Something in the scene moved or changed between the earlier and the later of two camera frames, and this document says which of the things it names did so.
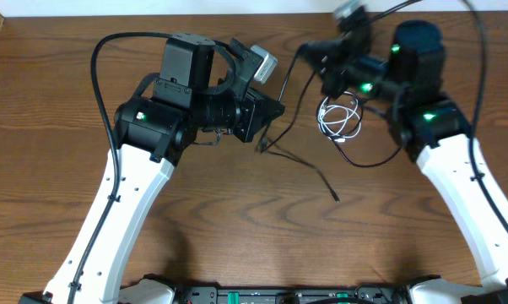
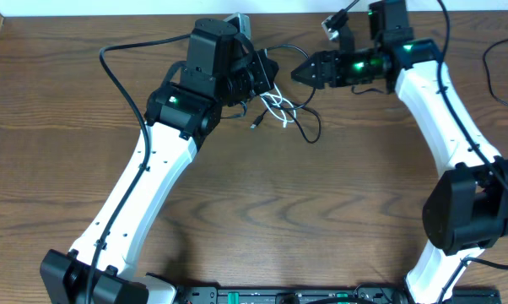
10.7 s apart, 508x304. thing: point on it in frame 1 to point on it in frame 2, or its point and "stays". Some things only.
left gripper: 249,114 to 262,70
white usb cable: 338,117 to 278,107
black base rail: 345,295 stays
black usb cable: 321,124 to 294,114
